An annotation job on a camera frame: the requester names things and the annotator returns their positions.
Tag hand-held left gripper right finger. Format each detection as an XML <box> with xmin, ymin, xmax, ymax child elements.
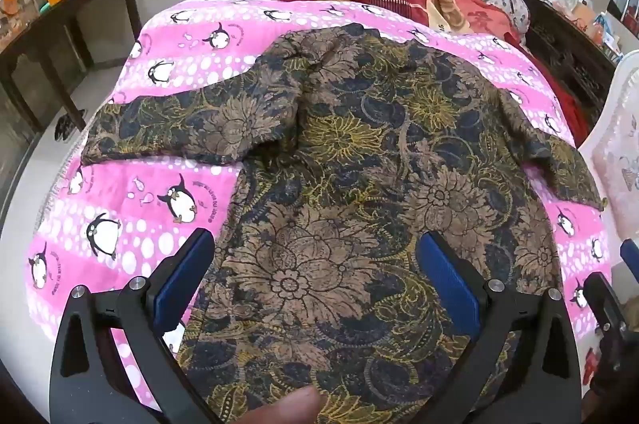
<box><xmin>418</xmin><ymin>231</ymin><xmax>582</xmax><ymax>424</ymax></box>

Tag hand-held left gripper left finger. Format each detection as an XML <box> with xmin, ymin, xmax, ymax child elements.
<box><xmin>49</xmin><ymin>228</ymin><xmax>220</xmax><ymax>424</ymax></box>

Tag brown floral batik shirt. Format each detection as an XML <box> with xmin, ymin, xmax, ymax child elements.
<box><xmin>80</xmin><ymin>23</ymin><xmax>605</xmax><ymax>424</ymax></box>

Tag person's left hand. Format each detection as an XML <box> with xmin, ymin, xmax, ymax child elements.
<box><xmin>243</xmin><ymin>386</ymin><xmax>327</xmax><ymax>424</ymax></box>

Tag pink penguin blanket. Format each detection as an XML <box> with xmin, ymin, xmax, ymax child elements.
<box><xmin>25</xmin><ymin>0</ymin><xmax>620</xmax><ymax>410</ymax></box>

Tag white plastic chair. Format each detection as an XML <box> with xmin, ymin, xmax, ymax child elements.
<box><xmin>579</xmin><ymin>50</ymin><xmax>639</xmax><ymax>245</ymax></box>

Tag dark slippers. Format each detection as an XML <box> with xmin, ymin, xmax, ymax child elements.
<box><xmin>54</xmin><ymin>113</ymin><xmax>75</xmax><ymax>140</ymax></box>

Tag dark carved wooden cabinet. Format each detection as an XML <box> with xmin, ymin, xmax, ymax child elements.
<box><xmin>519</xmin><ymin>0</ymin><xmax>617</xmax><ymax>115</ymax></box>

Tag pile of colourful packets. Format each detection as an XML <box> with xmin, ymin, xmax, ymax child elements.
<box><xmin>554</xmin><ymin>0</ymin><xmax>625</xmax><ymax>55</ymax></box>

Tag red blanket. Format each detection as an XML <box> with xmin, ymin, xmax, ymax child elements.
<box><xmin>452</xmin><ymin>0</ymin><xmax>590</xmax><ymax>145</ymax></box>

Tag dark wooden table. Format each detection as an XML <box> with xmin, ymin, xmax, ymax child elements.
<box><xmin>0</xmin><ymin>0</ymin><xmax>143</xmax><ymax>135</ymax></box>

